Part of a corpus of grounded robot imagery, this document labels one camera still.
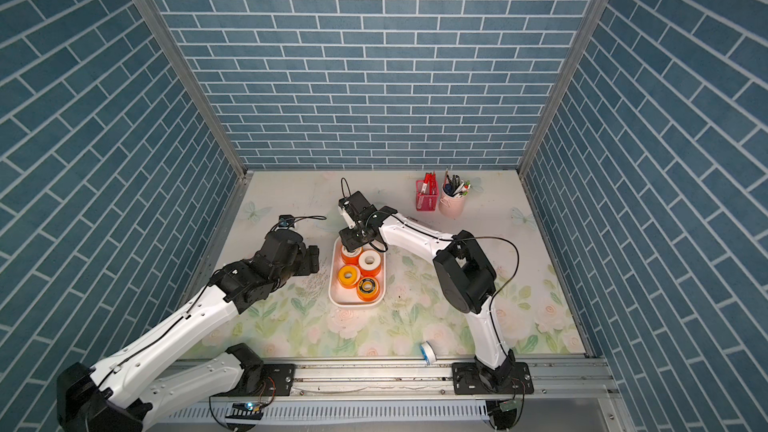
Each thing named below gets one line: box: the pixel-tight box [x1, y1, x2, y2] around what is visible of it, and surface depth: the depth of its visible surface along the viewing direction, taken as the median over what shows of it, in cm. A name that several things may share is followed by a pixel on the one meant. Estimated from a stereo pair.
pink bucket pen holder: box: [438, 183, 467, 220], surface depth 104 cm
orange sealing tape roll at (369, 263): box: [358, 249, 381, 277], surface depth 92 cm
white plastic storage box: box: [328, 236, 387, 308], surface depth 90 cm
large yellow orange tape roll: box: [356, 276, 380, 302], surface depth 88 cm
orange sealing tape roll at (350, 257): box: [341, 246, 362, 265], surface depth 93 cm
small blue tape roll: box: [420, 340, 437, 365], surface depth 75 cm
